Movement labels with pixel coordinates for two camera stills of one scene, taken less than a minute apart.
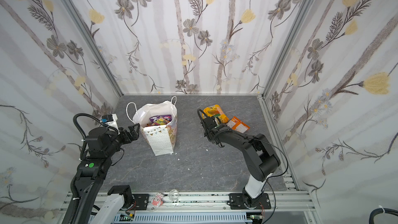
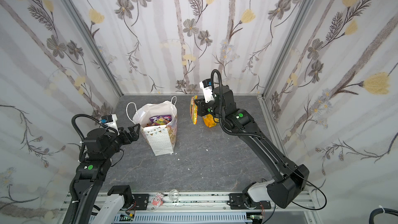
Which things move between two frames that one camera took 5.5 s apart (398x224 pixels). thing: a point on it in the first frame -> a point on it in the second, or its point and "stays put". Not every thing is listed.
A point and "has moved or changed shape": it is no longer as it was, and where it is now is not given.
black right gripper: x=208 y=125 -> x=202 y=106
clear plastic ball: x=173 y=195 stays put
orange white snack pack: x=237 y=124 has moved or changed shape
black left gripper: x=134 y=135 stays put
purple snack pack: x=168 y=117 stays put
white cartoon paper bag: x=158 y=122 stays put
